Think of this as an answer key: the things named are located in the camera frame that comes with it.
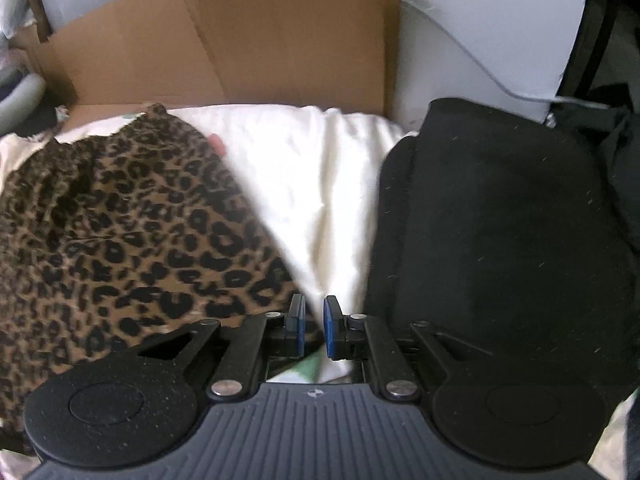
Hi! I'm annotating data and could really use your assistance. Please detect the small black cloth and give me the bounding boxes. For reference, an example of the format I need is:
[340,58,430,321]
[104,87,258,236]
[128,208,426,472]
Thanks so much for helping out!
[0,105,61,138]

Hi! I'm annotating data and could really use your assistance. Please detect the leopard print garment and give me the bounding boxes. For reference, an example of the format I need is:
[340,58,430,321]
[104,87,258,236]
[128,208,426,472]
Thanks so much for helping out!
[0,102,301,431]

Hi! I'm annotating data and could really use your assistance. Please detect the cream bear printed blanket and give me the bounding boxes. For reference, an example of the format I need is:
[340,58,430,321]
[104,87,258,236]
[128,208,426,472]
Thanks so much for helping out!
[0,102,640,480]

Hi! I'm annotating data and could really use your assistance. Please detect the grey neck pillow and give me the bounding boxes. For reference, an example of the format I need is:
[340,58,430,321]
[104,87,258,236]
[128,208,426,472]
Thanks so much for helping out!
[0,72,47,131]

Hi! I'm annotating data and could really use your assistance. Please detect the flat brown cardboard sheet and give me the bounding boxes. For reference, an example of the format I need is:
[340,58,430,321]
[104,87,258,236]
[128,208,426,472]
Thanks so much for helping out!
[22,0,401,126]

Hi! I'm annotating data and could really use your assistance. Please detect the white cable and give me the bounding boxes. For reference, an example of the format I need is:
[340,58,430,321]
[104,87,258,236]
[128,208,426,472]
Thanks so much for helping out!
[400,0,611,111]

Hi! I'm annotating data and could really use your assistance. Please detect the folded black clothes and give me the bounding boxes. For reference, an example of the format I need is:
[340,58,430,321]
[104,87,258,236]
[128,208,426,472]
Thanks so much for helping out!
[362,97,640,411]

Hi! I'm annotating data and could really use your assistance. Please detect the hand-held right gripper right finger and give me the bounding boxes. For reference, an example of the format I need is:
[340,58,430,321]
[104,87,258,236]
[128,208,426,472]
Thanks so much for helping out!
[322,295,495,402]

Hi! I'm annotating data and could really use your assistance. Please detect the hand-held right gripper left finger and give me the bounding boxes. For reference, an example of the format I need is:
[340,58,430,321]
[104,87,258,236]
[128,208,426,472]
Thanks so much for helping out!
[136,294,307,402]

